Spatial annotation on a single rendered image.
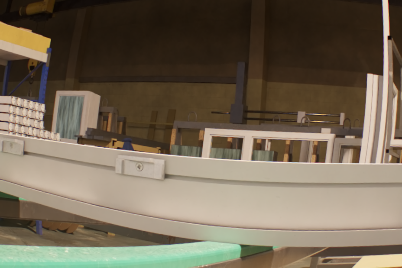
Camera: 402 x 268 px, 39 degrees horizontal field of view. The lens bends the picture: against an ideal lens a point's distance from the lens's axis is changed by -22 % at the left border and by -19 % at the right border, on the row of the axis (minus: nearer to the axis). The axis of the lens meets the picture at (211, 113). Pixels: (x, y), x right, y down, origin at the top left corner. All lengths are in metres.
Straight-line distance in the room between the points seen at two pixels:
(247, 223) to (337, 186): 0.08
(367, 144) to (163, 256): 6.37
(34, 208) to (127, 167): 0.25
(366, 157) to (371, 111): 0.49
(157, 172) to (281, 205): 0.11
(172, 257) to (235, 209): 0.15
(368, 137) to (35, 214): 6.11
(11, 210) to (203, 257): 0.37
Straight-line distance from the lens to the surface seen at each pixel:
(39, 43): 6.43
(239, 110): 10.72
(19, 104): 5.43
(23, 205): 0.79
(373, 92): 6.78
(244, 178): 0.55
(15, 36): 6.07
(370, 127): 6.74
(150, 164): 0.58
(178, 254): 0.42
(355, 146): 7.57
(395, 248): 0.98
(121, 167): 0.59
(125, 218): 0.57
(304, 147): 9.47
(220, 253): 0.48
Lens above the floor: 0.92
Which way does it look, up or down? 5 degrees up
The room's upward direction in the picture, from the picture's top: 5 degrees clockwise
